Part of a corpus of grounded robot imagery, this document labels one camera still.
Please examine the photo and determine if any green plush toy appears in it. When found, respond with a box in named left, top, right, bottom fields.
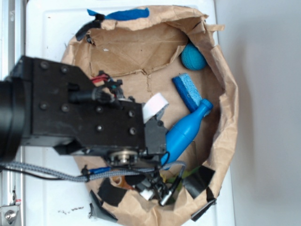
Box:
left=172, top=168, right=203, bottom=201

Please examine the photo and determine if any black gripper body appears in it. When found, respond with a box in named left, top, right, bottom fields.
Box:
left=54, top=93, right=170, bottom=203

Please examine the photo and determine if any blue plastic bottle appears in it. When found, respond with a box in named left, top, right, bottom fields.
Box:
left=161, top=99, right=213, bottom=165

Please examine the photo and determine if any blue ball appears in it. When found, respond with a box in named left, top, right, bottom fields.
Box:
left=181, top=43, right=207, bottom=71

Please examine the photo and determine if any aluminium frame rail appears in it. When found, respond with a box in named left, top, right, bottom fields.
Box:
left=0, top=0, right=26, bottom=226

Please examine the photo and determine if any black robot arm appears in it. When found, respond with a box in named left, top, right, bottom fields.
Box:
left=0, top=56, right=170, bottom=204

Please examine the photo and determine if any brown paper bag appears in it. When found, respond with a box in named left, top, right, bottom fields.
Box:
left=62, top=5, right=238, bottom=226

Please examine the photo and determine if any blue tape strip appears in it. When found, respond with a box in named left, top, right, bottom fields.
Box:
left=87, top=8, right=150, bottom=21

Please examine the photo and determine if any grey braided cable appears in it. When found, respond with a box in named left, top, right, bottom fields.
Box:
left=0, top=160, right=186, bottom=205

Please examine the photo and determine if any blue sponge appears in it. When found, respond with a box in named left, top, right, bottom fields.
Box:
left=172, top=73, right=203, bottom=113

